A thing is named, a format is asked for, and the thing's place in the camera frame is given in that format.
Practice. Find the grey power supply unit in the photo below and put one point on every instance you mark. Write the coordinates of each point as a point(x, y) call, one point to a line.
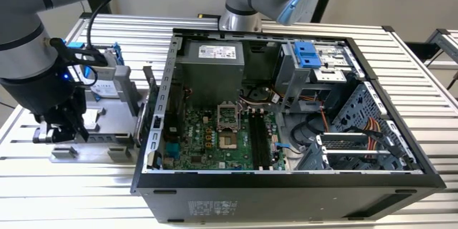
point(211, 78)

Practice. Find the metal drive cage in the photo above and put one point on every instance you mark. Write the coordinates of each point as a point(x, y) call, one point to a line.
point(291, 78)

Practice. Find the black open PC case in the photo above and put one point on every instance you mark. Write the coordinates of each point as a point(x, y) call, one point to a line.
point(249, 202)

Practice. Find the blue plastic drive latch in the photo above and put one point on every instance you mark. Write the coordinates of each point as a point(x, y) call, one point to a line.
point(306, 54)

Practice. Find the black RAM slot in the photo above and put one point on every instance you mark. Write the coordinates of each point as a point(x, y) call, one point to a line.
point(256, 143)

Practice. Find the black cooler fan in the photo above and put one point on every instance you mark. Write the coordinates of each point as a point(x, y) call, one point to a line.
point(260, 93)

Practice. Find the green graphics card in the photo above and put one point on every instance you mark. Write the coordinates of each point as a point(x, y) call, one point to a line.
point(152, 95)

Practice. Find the green motherboard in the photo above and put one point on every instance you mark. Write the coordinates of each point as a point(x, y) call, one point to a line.
point(200, 156)

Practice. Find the thin locking lever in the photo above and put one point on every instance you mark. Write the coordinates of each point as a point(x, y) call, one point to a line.
point(237, 119)

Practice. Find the silver CPU chip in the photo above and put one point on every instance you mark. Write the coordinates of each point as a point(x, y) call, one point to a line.
point(91, 117)

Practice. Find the metal disk bay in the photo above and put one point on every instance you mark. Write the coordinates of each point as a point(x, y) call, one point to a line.
point(343, 139)

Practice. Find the hard disk in blue carrier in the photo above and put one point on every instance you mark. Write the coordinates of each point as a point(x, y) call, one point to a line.
point(105, 89)

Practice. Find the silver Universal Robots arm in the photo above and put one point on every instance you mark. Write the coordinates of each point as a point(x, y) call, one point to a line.
point(21, 25)

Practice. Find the CPU socket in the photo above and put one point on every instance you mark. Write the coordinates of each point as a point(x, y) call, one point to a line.
point(228, 141)

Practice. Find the grey parts rack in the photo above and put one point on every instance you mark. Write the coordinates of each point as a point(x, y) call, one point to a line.
point(117, 121)

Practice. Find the aluminium slat side table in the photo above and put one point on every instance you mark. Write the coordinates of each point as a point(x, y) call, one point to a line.
point(443, 38)

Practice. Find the blue expansion slot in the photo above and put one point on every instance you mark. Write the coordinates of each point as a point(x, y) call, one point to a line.
point(172, 150)

